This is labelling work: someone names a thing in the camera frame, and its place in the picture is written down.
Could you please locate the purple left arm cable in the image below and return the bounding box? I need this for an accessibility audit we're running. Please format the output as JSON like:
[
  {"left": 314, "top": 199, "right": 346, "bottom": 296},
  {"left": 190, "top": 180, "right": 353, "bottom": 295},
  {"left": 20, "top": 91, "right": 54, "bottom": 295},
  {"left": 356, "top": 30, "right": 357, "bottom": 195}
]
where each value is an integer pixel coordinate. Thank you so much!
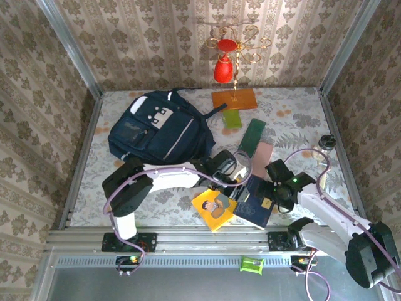
[{"left": 103, "top": 150, "right": 253, "bottom": 273}]

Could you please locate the glass jar black lid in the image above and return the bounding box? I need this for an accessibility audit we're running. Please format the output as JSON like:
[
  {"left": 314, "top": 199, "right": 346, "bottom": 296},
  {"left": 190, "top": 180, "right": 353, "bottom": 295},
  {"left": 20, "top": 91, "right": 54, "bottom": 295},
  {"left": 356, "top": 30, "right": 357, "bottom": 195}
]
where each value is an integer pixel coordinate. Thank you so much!
[{"left": 318, "top": 134, "right": 336, "bottom": 157}]

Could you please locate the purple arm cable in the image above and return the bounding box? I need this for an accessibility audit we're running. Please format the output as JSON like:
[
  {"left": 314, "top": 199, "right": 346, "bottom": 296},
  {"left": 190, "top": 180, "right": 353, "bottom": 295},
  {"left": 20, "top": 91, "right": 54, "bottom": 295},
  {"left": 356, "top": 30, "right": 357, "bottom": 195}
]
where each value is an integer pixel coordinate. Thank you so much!
[
  {"left": 281, "top": 149, "right": 401, "bottom": 301},
  {"left": 103, "top": 150, "right": 253, "bottom": 273}
]

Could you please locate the grey slotted cable duct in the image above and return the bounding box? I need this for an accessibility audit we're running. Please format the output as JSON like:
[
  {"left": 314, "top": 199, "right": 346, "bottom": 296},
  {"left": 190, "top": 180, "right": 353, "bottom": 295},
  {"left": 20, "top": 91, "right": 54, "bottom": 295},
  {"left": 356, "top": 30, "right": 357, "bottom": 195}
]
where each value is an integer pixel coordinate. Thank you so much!
[{"left": 56, "top": 255, "right": 314, "bottom": 268}]

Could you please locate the aluminium side rail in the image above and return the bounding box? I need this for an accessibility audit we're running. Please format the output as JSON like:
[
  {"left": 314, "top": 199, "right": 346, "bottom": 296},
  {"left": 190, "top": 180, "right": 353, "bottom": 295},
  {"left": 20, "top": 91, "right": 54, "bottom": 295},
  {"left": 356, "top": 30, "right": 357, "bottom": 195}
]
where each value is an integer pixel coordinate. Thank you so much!
[
  {"left": 58, "top": 92, "right": 104, "bottom": 230},
  {"left": 318, "top": 90, "right": 370, "bottom": 227}
]

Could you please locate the yellow cartoon cover book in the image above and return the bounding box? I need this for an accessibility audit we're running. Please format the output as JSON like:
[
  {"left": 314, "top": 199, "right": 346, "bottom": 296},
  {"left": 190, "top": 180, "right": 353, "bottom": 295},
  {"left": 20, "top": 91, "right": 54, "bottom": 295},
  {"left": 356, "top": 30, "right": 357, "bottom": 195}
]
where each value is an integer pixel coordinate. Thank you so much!
[{"left": 190, "top": 187, "right": 238, "bottom": 233}]

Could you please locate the aluminium mounting rail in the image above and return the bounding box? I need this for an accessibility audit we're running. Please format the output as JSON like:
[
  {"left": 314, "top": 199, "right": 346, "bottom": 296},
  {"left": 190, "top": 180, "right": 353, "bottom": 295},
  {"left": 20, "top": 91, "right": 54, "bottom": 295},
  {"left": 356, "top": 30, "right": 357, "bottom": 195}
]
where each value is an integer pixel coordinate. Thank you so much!
[{"left": 46, "top": 226, "right": 382, "bottom": 255}]

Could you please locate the pink pencil case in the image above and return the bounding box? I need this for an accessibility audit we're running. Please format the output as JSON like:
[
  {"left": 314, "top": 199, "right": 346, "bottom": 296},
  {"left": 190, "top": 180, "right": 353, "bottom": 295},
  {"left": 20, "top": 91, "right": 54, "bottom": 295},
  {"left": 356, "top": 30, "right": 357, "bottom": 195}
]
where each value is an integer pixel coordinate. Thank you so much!
[{"left": 251, "top": 141, "right": 273, "bottom": 179}]

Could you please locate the red wine glass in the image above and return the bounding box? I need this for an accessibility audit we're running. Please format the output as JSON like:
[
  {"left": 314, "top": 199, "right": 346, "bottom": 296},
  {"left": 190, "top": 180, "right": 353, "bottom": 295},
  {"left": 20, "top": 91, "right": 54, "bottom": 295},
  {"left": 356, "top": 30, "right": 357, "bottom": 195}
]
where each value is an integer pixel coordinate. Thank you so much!
[{"left": 213, "top": 38, "right": 237, "bottom": 84}]

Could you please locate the navy blue hardcover book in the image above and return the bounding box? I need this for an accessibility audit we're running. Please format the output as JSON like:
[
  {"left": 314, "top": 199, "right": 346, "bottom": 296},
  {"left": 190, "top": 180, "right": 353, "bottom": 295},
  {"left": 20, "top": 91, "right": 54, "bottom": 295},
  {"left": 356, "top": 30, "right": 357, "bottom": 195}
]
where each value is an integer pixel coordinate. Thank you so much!
[{"left": 233, "top": 174, "right": 275, "bottom": 231}]

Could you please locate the aluminium frame post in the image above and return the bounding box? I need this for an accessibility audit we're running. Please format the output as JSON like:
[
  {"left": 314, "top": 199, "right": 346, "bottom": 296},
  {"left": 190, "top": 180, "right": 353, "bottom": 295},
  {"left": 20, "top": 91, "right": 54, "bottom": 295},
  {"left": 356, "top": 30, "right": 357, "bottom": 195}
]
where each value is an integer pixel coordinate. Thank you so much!
[
  {"left": 34, "top": 0, "right": 104, "bottom": 98},
  {"left": 318, "top": 0, "right": 382, "bottom": 95}
]

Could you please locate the navy blue backpack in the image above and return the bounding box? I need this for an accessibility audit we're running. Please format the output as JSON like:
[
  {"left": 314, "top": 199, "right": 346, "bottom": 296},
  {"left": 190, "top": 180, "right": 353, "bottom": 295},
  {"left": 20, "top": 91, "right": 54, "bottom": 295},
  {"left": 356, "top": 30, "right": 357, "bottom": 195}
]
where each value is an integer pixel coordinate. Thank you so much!
[{"left": 108, "top": 87, "right": 228, "bottom": 166}]

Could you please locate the gold wire rack wooden base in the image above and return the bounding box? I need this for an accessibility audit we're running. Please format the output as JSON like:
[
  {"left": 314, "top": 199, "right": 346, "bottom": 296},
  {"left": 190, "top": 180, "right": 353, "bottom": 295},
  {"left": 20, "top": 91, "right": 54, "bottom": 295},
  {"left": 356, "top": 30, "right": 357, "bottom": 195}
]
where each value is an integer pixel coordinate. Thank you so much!
[{"left": 205, "top": 24, "right": 273, "bottom": 111}]

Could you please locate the lime green pencil case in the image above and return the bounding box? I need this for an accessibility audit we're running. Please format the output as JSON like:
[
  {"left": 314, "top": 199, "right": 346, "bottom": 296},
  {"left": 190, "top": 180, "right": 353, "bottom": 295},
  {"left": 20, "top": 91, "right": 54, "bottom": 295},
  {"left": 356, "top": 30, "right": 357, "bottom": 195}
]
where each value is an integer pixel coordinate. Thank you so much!
[{"left": 221, "top": 109, "right": 242, "bottom": 130}]

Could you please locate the thin black cable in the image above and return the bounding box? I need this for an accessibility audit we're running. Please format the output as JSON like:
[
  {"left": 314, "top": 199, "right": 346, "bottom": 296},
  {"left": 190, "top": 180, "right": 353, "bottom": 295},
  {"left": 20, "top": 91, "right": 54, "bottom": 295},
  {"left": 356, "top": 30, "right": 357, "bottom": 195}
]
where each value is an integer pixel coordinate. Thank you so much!
[{"left": 274, "top": 199, "right": 296, "bottom": 214}]

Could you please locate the green packet on rail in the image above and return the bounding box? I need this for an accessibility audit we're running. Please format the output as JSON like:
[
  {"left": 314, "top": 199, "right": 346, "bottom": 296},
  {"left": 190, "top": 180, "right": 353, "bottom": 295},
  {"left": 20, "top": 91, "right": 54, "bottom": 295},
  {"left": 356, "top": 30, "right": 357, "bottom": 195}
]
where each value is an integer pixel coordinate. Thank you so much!
[{"left": 239, "top": 255, "right": 266, "bottom": 277}]

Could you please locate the small circuit board with wires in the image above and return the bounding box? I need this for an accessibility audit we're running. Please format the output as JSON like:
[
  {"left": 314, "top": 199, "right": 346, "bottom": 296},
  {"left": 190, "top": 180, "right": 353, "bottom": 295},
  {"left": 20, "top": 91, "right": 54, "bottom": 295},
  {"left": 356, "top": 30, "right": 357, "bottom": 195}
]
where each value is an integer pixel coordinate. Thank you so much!
[
  {"left": 289, "top": 255, "right": 317, "bottom": 277},
  {"left": 115, "top": 255, "right": 148, "bottom": 277}
]

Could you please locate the dark green pencil case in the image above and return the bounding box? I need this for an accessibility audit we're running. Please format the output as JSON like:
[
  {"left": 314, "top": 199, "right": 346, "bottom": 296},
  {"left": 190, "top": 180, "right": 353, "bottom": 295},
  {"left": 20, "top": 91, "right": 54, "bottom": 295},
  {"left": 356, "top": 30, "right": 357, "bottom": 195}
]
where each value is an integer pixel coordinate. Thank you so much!
[{"left": 237, "top": 118, "right": 266, "bottom": 157}]

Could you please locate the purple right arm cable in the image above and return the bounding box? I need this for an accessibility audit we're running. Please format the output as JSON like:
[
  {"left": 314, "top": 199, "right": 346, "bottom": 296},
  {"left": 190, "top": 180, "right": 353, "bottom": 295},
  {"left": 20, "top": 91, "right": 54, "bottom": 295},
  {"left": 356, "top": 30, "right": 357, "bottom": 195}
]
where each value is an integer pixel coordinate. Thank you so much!
[{"left": 281, "top": 149, "right": 401, "bottom": 301}]

